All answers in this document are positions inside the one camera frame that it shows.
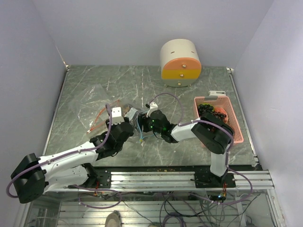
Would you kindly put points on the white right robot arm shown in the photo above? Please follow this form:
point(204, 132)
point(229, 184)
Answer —
point(212, 132)

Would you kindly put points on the aluminium rail frame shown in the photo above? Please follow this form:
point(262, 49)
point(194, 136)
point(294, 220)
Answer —
point(163, 195)

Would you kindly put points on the fake dark blue grape bunch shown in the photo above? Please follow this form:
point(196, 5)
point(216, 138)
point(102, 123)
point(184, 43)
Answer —
point(205, 108)

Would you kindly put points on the round mini drawer cabinet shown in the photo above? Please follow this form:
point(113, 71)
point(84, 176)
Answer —
point(179, 62)

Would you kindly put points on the pink perforated plastic basket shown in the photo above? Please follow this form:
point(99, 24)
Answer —
point(223, 103)

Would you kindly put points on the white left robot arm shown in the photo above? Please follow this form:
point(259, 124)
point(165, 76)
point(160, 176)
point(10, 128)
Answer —
point(36, 175)

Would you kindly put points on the small white plastic clip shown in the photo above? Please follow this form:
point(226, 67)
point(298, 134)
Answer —
point(217, 93)

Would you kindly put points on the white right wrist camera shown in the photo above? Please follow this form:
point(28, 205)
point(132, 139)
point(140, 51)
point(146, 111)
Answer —
point(151, 108)

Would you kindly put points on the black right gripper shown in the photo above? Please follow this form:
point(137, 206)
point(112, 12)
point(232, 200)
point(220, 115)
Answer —
point(143, 121)

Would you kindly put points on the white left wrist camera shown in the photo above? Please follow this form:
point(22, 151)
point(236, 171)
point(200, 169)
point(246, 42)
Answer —
point(117, 115)

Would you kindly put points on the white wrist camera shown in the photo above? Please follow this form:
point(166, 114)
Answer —
point(117, 115)
point(151, 108)

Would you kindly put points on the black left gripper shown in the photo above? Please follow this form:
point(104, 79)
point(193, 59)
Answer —
point(126, 119)

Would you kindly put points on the orange zip top bag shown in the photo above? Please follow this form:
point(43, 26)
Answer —
point(89, 107)

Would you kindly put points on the blue zip top bag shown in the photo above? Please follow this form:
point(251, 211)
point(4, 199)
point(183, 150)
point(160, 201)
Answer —
point(132, 111)

